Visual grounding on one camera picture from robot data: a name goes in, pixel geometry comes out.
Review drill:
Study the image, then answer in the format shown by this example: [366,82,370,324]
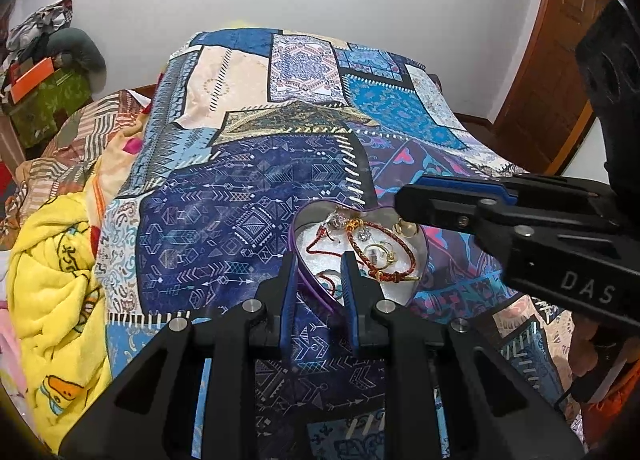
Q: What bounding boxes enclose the purple heart-shaped jewelry box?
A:
[288,200,430,324]

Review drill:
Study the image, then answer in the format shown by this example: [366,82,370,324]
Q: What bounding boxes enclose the silver ring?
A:
[363,243,399,268]

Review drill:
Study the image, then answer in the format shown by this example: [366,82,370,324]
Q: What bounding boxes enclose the small silver earring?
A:
[356,228,371,242]

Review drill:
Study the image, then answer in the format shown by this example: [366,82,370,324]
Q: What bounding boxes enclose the red orange braided bracelet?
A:
[344,218,421,285]

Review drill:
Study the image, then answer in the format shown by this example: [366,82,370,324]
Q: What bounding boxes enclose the thin red string necklace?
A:
[304,226,352,299]

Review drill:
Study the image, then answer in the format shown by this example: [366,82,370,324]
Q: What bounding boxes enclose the brown wooden door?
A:
[494,0,611,175]

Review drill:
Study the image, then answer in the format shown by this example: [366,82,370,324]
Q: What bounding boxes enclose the yellow cartoon blanket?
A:
[8,192,112,451]

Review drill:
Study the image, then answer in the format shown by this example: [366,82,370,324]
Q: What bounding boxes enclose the blue patchwork bedspread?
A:
[96,28,573,459]

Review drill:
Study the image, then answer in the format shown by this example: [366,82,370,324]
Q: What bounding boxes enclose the striped patchwork quilt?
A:
[1,89,150,251]

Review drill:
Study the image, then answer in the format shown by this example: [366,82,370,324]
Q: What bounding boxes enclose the green patterned storage box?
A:
[8,68,92,149]

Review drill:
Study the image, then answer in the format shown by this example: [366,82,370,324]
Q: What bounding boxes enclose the orange box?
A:
[11,56,54,103]

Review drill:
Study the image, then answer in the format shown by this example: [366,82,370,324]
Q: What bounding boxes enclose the grey pillow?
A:
[46,27,106,72]

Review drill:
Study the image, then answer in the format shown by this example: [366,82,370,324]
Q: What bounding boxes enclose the pile of clothes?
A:
[6,0,73,53]

